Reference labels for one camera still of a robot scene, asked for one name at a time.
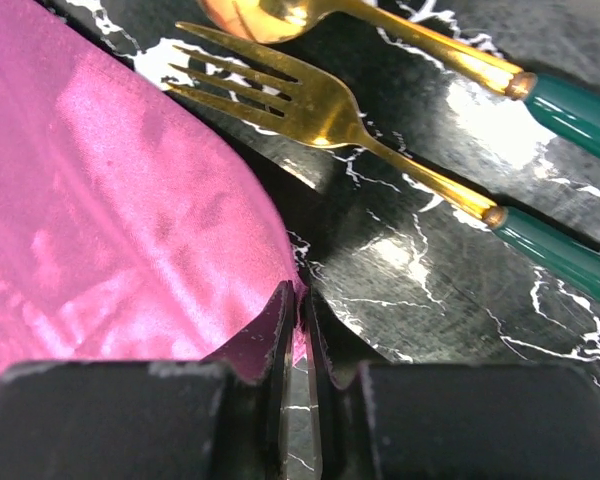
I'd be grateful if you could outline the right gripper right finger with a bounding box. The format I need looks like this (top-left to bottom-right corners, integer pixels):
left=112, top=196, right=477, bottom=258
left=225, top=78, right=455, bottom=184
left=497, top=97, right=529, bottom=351
left=303, top=290, right=600, bottom=479

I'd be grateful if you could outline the purple satin napkin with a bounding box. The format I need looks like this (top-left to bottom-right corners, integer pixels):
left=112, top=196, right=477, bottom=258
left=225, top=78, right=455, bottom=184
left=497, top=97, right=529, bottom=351
left=0, top=1, right=298, bottom=374

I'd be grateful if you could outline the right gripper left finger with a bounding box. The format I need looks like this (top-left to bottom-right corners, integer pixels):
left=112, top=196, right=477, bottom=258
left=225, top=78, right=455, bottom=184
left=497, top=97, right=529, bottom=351
left=0, top=282, right=295, bottom=479

